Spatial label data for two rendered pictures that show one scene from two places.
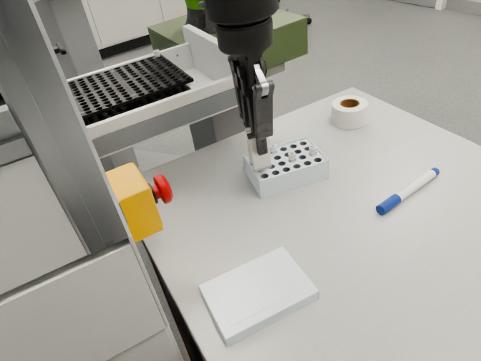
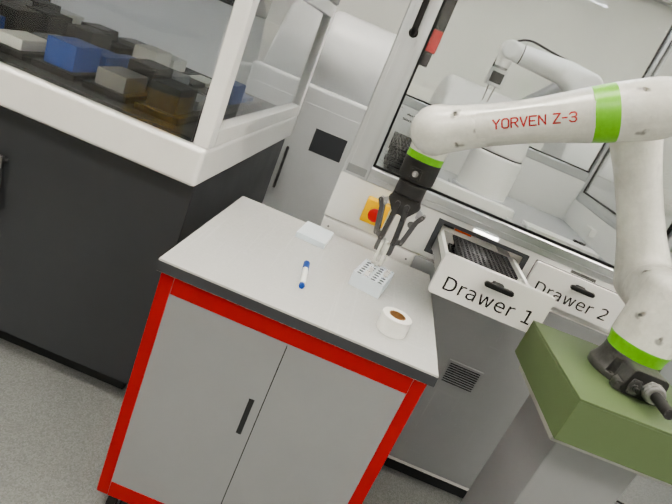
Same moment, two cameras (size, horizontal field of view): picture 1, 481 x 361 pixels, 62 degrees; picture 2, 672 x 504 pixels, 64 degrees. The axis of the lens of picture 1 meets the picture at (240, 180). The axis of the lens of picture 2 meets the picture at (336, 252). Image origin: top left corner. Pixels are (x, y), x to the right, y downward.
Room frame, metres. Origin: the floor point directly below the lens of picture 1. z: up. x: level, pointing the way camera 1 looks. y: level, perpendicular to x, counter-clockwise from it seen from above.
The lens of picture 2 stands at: (0.97, -1.30, 1.28)
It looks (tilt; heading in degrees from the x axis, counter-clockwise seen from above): 20 degrees down; 114
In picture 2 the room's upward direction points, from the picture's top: 23 degrees clockwise
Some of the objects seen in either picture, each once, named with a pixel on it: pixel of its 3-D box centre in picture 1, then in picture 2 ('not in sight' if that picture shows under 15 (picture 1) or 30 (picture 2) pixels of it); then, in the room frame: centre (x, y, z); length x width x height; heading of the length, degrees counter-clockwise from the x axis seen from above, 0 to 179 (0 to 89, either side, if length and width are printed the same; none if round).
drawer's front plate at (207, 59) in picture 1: (217, 64); (490, 293); (0.82, 0.01, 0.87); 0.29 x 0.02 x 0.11; 24
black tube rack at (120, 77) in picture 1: (127, 97); (479, 267); (0.74, 0.19, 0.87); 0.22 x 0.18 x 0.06; 114
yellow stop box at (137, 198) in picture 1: (134, 200); (375, 212); (0.40, 0.14, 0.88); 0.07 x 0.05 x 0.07; 24
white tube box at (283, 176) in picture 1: (285, 166); (371, 277); (0.55, -0.08, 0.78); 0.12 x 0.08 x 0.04; 102
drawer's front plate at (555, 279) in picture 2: not in sight; (573, 295); (0.98, 0.42, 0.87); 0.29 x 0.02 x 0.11; 24
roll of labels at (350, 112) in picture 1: (348, 112); (393, 322); (0.70, -0.24, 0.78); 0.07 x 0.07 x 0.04
